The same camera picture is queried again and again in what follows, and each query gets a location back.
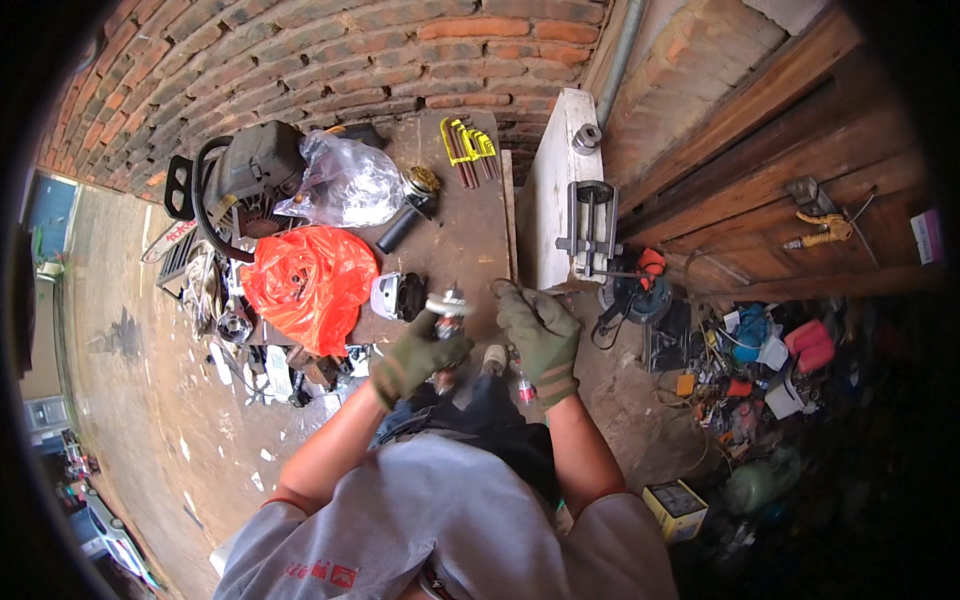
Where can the person's right hand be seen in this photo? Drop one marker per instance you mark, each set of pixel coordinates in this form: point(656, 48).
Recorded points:
point(544, 341)

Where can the person's left hand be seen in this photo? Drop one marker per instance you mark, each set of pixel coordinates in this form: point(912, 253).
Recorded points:
point(412, 360)

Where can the person's right fingers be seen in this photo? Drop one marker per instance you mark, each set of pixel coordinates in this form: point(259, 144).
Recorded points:
point(517, 300)

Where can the motor armature with white fan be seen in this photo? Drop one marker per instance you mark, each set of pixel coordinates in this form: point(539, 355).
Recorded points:
point(448, 306)

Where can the red label plastic bottle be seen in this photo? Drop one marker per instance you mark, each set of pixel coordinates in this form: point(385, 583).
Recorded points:
point(525, 386)

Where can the grey bearing puller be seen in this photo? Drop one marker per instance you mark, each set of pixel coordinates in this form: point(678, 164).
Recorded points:
point(591, 225)

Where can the person's legs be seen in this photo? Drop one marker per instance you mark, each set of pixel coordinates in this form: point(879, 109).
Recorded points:
point(480, 405)

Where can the white metal cabinet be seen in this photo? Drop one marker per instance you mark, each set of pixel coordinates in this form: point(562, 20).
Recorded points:
point(555, 195)

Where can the grey grinder gear housing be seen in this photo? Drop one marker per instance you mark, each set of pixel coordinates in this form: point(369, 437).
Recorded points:
point(397, 296)

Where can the black orange angle grinder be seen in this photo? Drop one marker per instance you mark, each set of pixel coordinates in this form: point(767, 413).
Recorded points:
point(637, 292)

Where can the yellow hex key set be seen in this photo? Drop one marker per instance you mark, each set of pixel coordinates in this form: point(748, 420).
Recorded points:
point(469, 146)

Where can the round metal bearing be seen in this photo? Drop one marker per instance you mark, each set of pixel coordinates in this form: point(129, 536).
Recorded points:
point(586, 139)

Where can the orange plastic bag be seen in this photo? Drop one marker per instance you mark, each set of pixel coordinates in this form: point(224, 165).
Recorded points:
point(311, 285)

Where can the clear plastic bag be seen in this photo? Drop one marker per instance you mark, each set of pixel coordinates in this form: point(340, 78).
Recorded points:
point(345, 184)

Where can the person's body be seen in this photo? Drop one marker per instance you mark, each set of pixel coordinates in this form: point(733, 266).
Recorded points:
point(442, 517)

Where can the heap of tools and parts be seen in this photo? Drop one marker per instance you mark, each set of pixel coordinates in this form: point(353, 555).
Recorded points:
point(739, 367)

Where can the heap of scrap machine parts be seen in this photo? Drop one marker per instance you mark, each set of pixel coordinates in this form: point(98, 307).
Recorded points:
point(277, 360)

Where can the yellow cardboard box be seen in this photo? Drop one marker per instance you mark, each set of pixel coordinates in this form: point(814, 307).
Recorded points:
point(675, 510)

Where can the grey drain pipe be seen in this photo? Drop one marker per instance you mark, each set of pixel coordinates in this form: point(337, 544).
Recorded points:
point(619, 56)

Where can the round silver metal part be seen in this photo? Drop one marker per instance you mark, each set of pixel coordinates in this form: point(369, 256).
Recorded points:
point(235, 326)

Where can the brown wooden door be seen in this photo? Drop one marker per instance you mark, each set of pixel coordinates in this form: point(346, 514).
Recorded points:
point(780, 172)

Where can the red plastic container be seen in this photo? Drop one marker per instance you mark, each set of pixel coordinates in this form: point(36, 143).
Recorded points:
point(810, 345)

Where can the green gas cylinder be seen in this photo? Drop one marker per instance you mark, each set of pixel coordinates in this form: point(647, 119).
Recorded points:
point(761, 480)

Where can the grey door hasp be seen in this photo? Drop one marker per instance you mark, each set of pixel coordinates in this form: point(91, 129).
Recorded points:
point(810, 195)

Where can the brass padlock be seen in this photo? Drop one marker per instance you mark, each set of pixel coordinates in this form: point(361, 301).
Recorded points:
point(821, 229)

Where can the pink paper sticker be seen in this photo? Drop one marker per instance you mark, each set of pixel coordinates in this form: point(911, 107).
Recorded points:
point(928, 236)

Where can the white car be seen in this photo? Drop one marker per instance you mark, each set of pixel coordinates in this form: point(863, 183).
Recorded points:
point(112, 534)

